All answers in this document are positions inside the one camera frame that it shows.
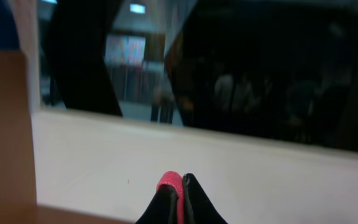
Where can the red soccer t-shirt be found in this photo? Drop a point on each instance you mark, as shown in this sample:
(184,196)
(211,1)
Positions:
(174,180)

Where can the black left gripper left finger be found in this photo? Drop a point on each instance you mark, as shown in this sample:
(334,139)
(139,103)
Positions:
(163,207)

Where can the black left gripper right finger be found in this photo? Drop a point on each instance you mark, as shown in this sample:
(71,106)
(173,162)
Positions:
(198,208)

